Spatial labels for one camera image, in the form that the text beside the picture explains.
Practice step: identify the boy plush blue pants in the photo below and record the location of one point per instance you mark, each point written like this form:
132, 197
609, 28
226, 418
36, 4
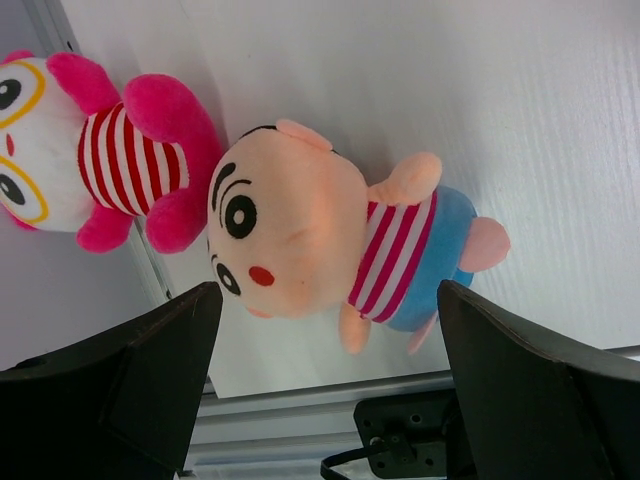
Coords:
294, 229

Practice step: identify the white pink plush with glasses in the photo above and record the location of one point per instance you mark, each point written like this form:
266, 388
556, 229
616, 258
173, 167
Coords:
80, 156

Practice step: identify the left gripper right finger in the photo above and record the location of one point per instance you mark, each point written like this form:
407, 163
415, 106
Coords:
537, 404

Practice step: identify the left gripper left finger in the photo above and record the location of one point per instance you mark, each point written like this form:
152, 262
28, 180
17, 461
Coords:
121, 404

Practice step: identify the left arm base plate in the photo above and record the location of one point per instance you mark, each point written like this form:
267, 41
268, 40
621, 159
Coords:
402, 437

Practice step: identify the aluminium rail front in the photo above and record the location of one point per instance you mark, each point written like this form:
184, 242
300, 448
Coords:
275, 418

